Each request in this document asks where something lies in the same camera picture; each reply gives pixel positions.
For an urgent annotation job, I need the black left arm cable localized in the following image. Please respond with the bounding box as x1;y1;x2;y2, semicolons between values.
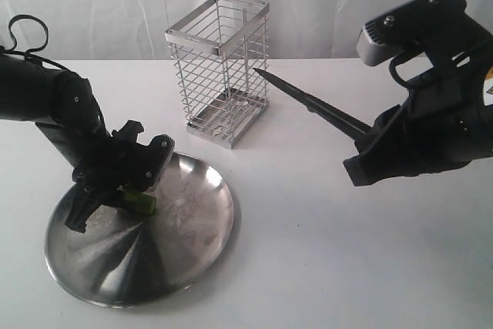
0;15;62;70

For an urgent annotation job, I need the green cucumber piece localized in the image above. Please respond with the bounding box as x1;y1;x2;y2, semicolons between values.
122;189;156;216

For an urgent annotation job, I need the black knife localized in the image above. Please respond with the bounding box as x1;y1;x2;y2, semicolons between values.
254;68;371;140

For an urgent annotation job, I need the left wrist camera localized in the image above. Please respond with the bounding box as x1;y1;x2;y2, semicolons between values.
146;134;175;193

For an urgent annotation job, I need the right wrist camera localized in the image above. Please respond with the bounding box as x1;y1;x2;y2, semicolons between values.
356;0;467;66

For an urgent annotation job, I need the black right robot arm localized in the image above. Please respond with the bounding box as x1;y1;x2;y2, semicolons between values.
344;30;492;186

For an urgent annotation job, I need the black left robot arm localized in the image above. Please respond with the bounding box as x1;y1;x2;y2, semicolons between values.
1;52;156;233

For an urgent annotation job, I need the round stainless steel plate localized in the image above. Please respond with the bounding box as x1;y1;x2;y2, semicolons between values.
44;153;236;307

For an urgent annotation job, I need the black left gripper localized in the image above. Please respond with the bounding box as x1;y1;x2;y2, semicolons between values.
65;120;154;233

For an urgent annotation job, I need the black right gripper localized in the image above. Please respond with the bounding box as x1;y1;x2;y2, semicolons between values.
343;82;492;186

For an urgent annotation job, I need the wire metal utensil holder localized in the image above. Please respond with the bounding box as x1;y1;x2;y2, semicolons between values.
165;0;270;149

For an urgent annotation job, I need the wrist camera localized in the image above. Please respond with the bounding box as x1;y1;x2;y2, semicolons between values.
356;0;467;66
146;134;175;193

